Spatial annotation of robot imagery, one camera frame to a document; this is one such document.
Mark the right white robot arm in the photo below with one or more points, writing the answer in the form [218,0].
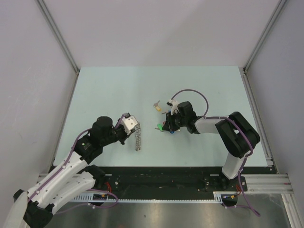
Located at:
[238,135]

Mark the aluminium rail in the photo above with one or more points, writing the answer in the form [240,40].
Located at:
[274,182]
[42,176]

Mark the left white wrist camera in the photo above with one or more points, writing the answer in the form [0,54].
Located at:
[129,123]

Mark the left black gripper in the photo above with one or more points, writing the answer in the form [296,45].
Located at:
[125,136]

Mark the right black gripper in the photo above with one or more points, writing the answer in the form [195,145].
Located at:
[169,125]

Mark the yellow tag key far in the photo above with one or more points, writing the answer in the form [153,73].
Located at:
[157,107]

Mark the right aluminium frame post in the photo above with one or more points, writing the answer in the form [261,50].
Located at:
[265,33]

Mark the left aluminium rail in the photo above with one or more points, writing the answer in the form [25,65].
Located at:
[42,176]

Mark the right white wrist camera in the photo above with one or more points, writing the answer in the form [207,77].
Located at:
[173,104]

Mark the left aluminium frame post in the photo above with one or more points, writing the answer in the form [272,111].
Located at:
[57,34]

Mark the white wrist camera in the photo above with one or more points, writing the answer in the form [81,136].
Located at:
[173,104]
[129,123]

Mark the green tag key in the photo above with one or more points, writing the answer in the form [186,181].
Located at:
[159,127]

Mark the aluminium frame post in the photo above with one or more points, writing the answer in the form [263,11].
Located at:
[265,33]
[57,34]

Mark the right aluminium rail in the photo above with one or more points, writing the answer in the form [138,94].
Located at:
[274,182]

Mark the metal ring key organizer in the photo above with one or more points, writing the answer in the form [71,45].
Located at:
[138,137]

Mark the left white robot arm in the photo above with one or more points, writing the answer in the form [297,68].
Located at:
[36,206]

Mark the grey slotted cable duct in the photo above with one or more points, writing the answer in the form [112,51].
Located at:
[87,197]

